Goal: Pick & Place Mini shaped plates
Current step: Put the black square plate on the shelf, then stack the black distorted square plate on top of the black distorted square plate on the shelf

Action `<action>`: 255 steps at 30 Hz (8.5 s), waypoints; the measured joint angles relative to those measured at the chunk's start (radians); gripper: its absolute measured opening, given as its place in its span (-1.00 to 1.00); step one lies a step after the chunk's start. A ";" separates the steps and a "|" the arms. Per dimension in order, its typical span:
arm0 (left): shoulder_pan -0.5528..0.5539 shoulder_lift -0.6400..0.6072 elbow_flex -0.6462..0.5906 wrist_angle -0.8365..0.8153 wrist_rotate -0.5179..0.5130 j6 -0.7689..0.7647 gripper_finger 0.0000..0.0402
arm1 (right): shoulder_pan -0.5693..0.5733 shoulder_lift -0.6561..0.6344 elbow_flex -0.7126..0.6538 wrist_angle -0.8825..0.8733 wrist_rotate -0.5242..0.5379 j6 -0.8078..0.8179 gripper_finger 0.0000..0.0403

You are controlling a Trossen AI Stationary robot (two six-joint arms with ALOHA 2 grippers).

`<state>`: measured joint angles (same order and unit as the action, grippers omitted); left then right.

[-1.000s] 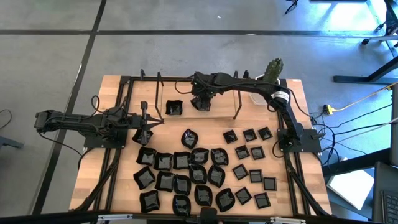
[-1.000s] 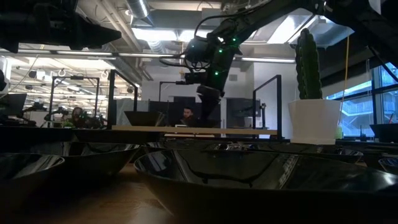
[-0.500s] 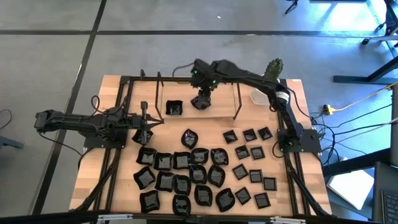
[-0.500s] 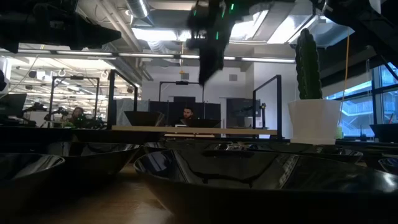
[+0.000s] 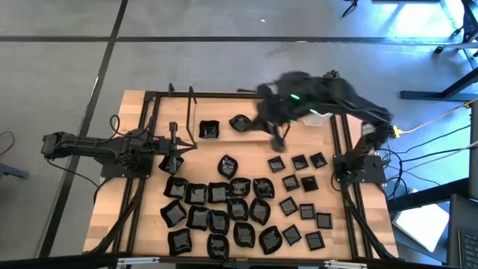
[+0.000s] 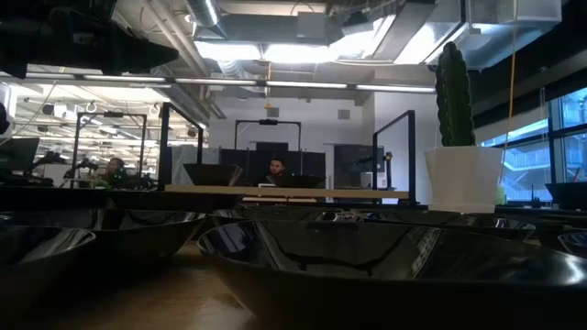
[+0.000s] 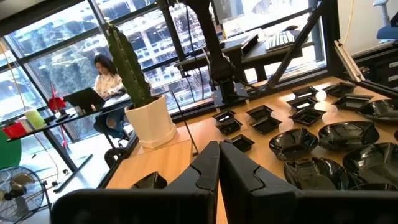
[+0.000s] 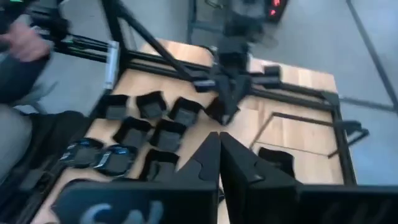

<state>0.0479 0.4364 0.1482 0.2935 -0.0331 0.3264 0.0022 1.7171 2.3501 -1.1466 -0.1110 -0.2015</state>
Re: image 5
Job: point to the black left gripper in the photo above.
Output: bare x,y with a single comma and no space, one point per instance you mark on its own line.
173,147

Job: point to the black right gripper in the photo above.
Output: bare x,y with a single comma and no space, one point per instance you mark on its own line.
276,112

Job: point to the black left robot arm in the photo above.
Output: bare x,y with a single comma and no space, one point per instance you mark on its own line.
86,149

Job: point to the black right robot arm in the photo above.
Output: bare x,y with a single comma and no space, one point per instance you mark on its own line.
336,93

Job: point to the green cactus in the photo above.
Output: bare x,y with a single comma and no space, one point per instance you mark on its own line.
332,74

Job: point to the black stand legs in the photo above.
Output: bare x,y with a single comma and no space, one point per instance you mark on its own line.
352,4

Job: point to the black desk foot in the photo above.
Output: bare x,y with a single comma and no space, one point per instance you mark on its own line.
429,95

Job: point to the grey floor object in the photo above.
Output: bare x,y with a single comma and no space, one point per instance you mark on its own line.
11,172

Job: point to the black desk beam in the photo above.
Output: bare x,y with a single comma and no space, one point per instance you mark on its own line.
429,196

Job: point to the black rig beam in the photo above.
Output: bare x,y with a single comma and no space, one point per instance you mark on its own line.
45,264

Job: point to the white board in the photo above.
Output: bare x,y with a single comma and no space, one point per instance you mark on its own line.
422,224

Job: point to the office chair base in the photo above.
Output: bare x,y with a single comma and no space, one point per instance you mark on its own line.
459,46

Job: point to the grey panel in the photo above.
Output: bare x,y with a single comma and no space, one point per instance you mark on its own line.
474,157

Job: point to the dark grey laptop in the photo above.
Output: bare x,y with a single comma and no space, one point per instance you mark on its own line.
461,213

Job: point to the wooden shelf with black frame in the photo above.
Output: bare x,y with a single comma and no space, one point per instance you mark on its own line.
224,108

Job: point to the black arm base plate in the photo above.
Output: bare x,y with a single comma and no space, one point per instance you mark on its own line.
112,172
373,173

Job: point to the silver metal bracket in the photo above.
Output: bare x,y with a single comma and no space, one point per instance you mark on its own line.
138,261
345,265

